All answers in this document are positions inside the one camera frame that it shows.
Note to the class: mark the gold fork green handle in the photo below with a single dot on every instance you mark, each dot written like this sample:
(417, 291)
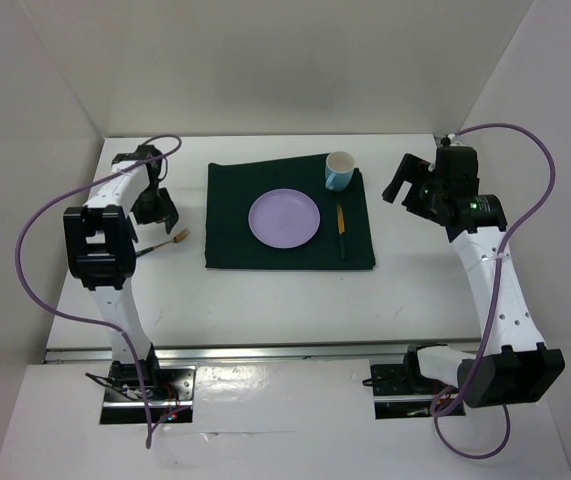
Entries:
(182, 235)

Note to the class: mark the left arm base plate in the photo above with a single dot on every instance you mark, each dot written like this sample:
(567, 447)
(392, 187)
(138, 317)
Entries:
(172, 397)

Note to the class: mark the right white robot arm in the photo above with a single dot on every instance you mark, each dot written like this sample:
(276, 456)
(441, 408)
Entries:
(513, 364)

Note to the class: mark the lilac plastic plate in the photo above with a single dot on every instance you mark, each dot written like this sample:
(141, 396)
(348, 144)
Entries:
(284, 218)

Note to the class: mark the aluminium rail front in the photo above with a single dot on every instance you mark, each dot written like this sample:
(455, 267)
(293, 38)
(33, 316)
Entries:
(265, 352)

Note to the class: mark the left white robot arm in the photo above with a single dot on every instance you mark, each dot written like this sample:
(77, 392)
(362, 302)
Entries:
(100, 241)

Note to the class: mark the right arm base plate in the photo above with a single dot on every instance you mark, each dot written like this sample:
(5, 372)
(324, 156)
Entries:
(399, 395)

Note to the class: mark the gold knife green handle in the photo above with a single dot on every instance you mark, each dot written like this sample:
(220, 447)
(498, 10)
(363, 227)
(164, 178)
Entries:
(341, 231)

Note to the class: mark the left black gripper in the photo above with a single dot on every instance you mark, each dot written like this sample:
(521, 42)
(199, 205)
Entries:
(163, 208)

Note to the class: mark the blue mug white inside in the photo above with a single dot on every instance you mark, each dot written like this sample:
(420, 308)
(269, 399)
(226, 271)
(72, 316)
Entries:
(339, 169)

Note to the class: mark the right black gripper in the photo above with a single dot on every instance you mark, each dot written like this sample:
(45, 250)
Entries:
(415, 170)

